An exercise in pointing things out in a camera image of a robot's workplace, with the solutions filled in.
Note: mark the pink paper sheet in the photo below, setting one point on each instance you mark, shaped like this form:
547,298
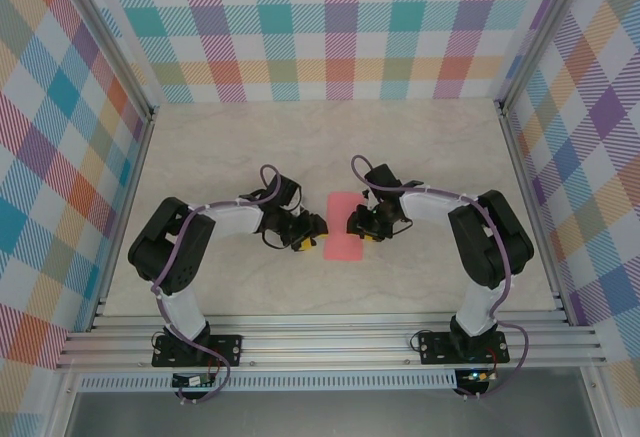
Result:
340,249

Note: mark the small circuit board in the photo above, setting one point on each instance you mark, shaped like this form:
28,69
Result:
192,382
480,376

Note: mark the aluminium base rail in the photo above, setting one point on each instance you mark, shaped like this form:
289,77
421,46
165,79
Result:
325,342

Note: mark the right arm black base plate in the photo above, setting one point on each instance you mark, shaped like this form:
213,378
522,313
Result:
435,349

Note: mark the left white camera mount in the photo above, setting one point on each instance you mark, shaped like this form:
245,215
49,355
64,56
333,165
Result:
301,208

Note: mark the aluminium frame post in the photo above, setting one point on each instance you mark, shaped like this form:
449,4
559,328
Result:
540,37
107,42

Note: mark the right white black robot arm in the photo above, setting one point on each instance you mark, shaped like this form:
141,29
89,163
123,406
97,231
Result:
477,307

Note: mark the aluminium side rail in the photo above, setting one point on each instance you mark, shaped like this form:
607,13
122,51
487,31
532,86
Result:
532,207
129,207

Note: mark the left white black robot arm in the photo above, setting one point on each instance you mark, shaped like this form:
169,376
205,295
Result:
185,307

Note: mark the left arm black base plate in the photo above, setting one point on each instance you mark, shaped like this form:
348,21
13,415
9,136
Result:
225,349

